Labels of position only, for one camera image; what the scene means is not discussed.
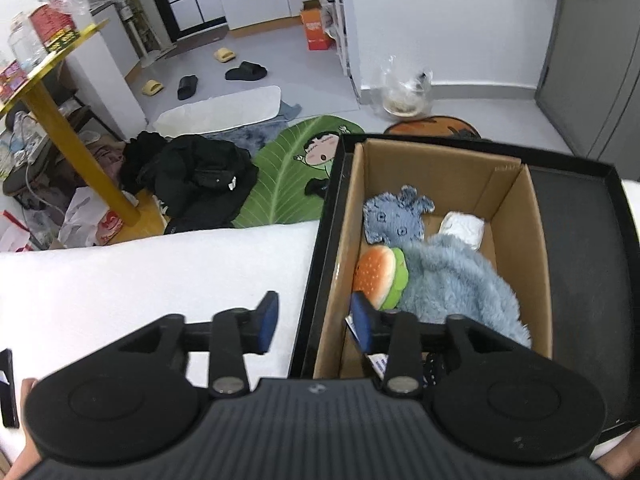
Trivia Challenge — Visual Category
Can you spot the burger plush toy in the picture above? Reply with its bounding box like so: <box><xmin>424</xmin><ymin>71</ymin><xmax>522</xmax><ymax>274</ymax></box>
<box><xmin>352</xmin><ymin>245</ymin><xmax>409</xmax><ymax>310</ymax></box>

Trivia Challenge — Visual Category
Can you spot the blue tissue packet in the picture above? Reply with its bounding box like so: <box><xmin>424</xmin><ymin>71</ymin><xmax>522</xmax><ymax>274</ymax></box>
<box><xmin>345</xmin><ymin>314</ymin><xmax>388</xmax><ymax>380</ymax></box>

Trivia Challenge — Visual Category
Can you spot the blue fluffy plush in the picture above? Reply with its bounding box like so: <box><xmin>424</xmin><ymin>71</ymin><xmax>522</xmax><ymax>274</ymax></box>
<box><xmin>397</xmin><ymin>234</ymin><xmax>532</xmax><ymax>348</ymax></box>

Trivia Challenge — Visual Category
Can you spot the blue knitted plush toy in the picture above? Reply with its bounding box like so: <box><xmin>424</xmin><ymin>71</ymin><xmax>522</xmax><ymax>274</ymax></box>
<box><xmin>362</xmin><ymin>185</ymin><xmax>435</xmax><ymax>247</ymax></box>

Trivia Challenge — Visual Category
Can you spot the person's left hand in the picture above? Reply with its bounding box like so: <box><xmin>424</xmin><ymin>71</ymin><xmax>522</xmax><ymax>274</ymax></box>
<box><xmin>0</xmin><ymin>376</ymin><xmax>44</xmax><ymax>480</ymax></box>

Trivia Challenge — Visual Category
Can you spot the black clothes pile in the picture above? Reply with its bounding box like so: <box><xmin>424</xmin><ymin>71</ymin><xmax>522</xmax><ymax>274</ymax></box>
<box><xmin>118</xmin><ymin>131</ymin><xmax>259</xmax><ymax>234</ymax></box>

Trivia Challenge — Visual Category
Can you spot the yellow round table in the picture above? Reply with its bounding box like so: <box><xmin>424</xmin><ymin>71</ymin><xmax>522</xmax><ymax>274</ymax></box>
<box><xmin>1</xmin><ymin>21</ymin><xmax>165</xmax><ymax>245</ymax></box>

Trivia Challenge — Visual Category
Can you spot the green leaf cartoon rug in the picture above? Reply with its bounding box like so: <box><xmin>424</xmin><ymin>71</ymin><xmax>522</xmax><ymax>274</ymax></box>
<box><xmin>233</xmin><ymin>115</ymin><xmax>363</xmax><ymax>229</ymax></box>

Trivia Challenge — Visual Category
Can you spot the brown cardboard box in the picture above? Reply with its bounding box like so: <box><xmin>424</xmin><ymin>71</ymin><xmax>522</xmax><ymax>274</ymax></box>
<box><xmin>291</xmin><ymin>136</ymin><xmax>553</xmax><ymax>378</ymax></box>

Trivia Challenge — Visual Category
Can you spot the grey blue fluffy rug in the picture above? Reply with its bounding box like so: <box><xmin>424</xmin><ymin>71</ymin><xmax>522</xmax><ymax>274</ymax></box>
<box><xmin>203</xmin><ymin>101</ymin><xmax>302</xmax><ymax>157</ymax></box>

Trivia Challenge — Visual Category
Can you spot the white red plastic bag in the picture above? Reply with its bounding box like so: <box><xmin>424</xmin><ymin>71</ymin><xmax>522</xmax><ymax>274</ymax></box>
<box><xmin>58</xmin><ymin>186</ymin><xmax>124</xmax><ymax>248</ymax></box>

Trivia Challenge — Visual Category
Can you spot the white floor mat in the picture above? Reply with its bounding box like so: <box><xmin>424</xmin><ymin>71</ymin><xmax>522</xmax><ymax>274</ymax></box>
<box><xmin>153</xmin><ymin>86</ymin><xmax>282</xmax><ymax>138</ymax></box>

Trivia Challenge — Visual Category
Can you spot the clear plastic bag with bowl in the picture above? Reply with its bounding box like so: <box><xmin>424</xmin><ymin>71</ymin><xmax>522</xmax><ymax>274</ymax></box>
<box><xmin>378</xmin><ymin>55</ymin><xmax>433</xmax><ymax>120</ymax></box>

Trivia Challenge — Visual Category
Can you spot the left black slipper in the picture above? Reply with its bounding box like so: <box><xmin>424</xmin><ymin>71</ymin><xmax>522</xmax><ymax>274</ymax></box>
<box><xmin>177</xmin><ymin>75</ymin><xmax>198</xmax><ymax>101</ymax></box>

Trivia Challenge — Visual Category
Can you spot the black slipper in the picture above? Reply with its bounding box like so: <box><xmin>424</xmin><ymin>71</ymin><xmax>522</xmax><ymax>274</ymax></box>
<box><xmin>177</xmin><ymin>75</ymin><xmax>198</xmax><ymax>101</ymax></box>
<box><xmin>224</xmin><ymin>61</ymin><xmax>268</xmax><ymax>82</ymax></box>

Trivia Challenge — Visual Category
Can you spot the right black slipper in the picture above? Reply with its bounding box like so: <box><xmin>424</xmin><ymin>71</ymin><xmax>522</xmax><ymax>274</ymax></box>
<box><xmin>224</xmin><ymin>61</ymin><xmax>268</xmax><ymax>82</ymax></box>

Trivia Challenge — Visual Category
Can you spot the black tray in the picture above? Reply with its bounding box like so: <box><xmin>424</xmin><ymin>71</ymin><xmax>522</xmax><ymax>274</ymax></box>
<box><xmin>288</xmin><ymin>131</ymin><xmax>640</xmax><ymax>434</ymax></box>

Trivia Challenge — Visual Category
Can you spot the left yellow slipper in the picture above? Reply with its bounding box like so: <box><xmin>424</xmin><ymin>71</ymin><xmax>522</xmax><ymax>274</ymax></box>
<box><xmin>141</xmin><ymin>79</ymin><xmax>164</xmax><ymax>96</ymax></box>

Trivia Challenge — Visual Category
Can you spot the yellow slipper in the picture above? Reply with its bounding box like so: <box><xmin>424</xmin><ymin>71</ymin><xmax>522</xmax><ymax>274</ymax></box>
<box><xmin>141</xmin><ymin>79</ymin><xmax>164</xmax><ymax>96</ymax></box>
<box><xmin>214</xmin><ymin>48</ymin><xmax>236</xmax><ymax>64</ymax></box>

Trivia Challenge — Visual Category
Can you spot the right yellow slipper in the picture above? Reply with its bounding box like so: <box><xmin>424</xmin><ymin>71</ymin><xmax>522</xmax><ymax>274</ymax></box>
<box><xmin>214</xmin><ymin>48</ymin><xmax>236</xmax><ymax>64</ymax></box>

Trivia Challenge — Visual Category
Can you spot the black phone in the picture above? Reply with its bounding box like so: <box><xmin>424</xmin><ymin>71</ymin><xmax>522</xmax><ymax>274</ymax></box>
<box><xmin>0</xmin><ymin>349</ymin><xmax>20</xmax><ymax>429</ymax></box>

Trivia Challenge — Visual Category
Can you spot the orange cardboard box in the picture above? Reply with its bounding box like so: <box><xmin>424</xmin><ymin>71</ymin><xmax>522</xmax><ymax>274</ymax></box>
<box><xmin>300</xmin><ymin>0</ymin><xmax>332</xmax><ymax>51</ymax></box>

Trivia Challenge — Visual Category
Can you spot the red box on table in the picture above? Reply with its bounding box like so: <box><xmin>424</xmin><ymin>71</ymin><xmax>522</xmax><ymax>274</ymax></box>
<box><xmin>29</xmin><ymin>3</ymin><xmax>79</xmax><ymax>52</ymax></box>

